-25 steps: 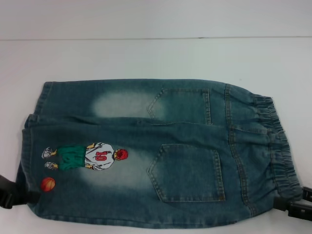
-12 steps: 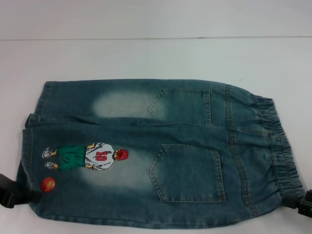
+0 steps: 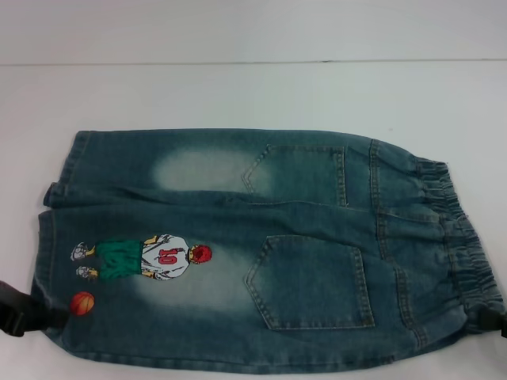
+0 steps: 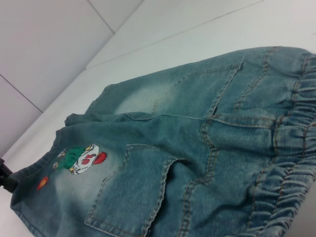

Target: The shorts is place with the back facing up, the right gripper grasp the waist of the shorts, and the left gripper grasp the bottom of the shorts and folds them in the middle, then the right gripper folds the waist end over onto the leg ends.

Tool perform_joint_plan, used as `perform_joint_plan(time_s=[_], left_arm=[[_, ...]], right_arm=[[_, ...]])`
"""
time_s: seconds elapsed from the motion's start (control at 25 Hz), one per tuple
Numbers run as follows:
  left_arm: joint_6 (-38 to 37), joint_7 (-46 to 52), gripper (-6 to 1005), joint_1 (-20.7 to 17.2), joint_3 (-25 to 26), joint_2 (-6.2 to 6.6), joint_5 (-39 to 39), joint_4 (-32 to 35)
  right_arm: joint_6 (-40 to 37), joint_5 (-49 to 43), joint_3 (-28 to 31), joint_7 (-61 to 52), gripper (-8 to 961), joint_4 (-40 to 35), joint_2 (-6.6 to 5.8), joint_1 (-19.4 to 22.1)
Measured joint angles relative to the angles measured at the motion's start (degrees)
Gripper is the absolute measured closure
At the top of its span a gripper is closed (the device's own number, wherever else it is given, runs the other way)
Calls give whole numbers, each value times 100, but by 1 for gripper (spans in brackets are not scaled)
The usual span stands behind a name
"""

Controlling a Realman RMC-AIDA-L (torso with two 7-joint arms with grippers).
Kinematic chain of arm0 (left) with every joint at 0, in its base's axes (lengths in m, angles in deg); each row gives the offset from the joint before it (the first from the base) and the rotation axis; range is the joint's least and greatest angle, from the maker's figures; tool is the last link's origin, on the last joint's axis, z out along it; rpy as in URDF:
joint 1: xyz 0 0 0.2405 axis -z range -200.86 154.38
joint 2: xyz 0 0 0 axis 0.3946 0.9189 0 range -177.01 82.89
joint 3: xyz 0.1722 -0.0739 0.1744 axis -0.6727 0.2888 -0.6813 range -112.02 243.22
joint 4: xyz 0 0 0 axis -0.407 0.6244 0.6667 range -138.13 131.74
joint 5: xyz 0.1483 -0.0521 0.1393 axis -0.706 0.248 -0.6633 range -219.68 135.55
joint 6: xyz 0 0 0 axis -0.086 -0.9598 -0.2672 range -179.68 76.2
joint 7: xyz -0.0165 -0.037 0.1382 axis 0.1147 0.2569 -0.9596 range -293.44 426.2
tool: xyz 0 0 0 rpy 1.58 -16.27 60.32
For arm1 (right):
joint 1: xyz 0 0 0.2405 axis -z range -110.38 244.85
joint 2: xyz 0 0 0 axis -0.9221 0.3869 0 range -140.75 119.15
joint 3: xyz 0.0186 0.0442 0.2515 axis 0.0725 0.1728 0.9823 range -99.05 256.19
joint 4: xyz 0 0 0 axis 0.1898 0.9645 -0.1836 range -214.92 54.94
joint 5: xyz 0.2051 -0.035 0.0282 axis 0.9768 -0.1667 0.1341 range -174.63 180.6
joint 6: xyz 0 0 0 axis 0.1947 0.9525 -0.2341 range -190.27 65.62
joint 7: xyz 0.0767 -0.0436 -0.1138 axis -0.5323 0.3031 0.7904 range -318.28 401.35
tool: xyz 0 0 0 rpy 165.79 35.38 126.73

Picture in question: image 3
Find blue denim shorts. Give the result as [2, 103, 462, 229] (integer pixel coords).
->
[30, 127, 505, 373]

